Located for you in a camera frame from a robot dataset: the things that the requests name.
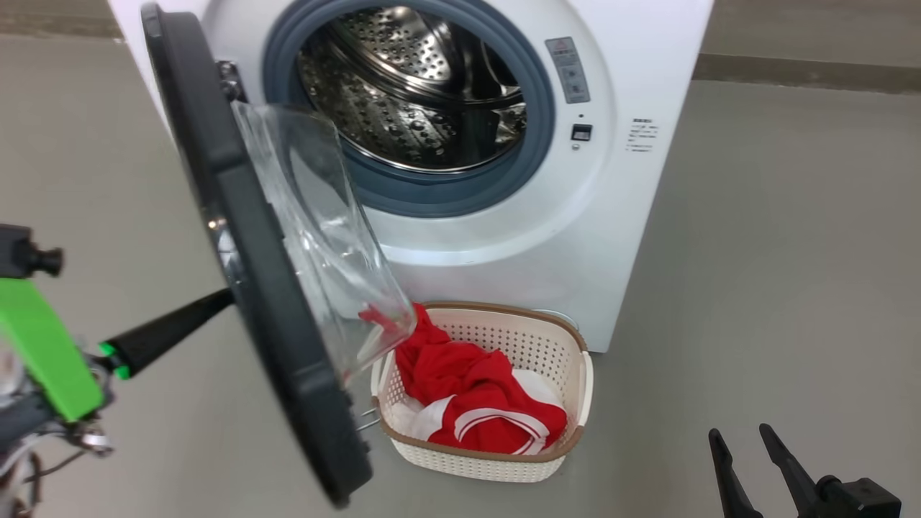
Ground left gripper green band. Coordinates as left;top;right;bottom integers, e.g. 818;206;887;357
0;278;236;458

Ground grey warning sticker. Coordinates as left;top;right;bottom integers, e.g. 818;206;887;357
545;36;591;105

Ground stainless steel washer drum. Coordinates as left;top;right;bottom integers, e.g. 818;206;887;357
299;6;528;173

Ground white front-load washing machine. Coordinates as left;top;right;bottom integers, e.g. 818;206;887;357
108;0;715;353

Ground black round glass washer door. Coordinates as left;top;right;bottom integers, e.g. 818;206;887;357
140;2;418;508

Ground red and white garment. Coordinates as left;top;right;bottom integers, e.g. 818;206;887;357
358;302;569;455

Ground cream perforated basket brown rim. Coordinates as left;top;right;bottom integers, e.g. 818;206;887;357
371;301;594;484

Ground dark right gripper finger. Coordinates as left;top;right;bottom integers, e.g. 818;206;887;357
759;423;821;518
708;428;763;518

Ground grey rubber door gasket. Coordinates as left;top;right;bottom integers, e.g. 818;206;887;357
263;0;556;218

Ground metal door hinge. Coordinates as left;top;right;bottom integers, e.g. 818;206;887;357
216;60;249;105

